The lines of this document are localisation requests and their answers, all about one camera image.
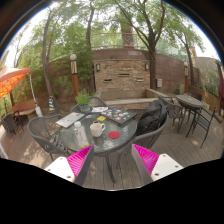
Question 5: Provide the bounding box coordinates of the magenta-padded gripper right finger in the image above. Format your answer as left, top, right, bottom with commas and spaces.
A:
130, 143, 184, 185

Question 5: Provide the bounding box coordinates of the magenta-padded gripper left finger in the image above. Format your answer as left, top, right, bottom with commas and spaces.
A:
44, 144, 96, 187

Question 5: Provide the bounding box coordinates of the white ceramic mug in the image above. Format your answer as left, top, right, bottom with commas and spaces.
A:
89, 121, 107, 138

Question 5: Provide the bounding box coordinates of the flat round red coaster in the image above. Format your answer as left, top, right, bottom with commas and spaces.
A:
107, 130, 121, 140

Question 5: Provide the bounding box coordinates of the black jacket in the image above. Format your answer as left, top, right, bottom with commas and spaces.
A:
135, 99, 168, 136

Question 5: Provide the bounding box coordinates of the silver laptop with stickers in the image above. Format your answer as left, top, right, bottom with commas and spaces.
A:
55, 111, 86, 129

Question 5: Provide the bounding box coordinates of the black laptop with stickers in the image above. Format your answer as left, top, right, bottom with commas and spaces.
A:
100, 107, 138, 125

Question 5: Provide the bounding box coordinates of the white paper sheet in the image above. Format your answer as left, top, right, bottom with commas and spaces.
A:
91, 106, 109, 113

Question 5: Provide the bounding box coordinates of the black metal patio chair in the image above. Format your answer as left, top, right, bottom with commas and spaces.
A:
158, 95, 183, 128
185, 107, 217, 149

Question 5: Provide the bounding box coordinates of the green plant in blue pot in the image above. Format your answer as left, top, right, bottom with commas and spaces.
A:
74, 89, 93, 114

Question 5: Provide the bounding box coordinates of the blue yellow striped cone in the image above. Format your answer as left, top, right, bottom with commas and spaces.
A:
48, 95, 56, 112

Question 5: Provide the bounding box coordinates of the round dark patio table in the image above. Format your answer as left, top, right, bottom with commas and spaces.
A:
175, 94, 204, 134

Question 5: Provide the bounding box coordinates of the wooden bench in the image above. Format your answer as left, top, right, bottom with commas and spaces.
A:
9, 98, 38, 116

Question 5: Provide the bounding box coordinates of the dark wicker lounge chair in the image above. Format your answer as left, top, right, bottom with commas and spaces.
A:
1, 111, 24, 135

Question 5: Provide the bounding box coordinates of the tall leafy tree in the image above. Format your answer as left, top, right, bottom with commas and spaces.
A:
113, 0, 188, 92
31, 6, 68, 103

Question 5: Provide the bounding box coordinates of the orange patio umbrella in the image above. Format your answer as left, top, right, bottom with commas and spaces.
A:
0, 65, 32, 100

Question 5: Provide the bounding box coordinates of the wooden globe lamp post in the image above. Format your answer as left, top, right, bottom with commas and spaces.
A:
69, 53, 80, 98

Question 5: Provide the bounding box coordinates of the short wooden lamp post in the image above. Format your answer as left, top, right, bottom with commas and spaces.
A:
183, 61, 190, 94

